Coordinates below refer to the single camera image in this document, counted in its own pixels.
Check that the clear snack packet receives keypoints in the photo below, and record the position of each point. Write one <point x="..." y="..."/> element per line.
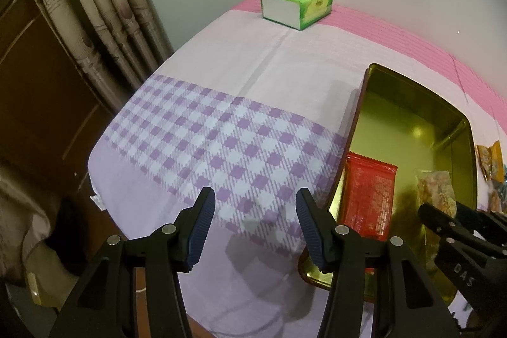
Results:
<point x="433" y="187"/>

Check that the beige cloth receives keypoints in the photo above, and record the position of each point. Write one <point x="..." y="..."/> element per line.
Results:
<point x="23" y="227"/>

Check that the patterned beige curtain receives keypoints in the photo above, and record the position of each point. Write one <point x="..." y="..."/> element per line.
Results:
<point x="99" y="5"/>

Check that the brown wooden door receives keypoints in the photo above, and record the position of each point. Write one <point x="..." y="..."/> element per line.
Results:
<point x="39" y="104"/>

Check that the red snack packet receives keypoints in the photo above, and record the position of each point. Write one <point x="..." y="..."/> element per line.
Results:
<point x="368" y="195"/>

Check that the gold tin box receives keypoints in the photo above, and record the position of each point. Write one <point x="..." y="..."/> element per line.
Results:
<point x="396" y="116"/>

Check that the green tissue pack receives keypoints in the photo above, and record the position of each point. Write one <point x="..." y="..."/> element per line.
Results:
<point x="297" y="3"/>

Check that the pink and purple checked bedsheet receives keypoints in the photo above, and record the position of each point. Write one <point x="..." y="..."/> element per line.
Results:
<point x="237" y="104"/>

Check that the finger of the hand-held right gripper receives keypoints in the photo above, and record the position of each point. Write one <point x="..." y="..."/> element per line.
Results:
<point x="433" y="217"/>

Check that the yellow snack packet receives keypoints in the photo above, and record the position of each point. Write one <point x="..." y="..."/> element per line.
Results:
<point x="491" y="161"/>

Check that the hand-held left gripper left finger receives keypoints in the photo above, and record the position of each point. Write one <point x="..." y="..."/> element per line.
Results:
<point x="200" y="231"/>

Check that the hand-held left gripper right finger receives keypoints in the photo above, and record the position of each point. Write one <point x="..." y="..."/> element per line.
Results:
<point x="311" y="231"/>

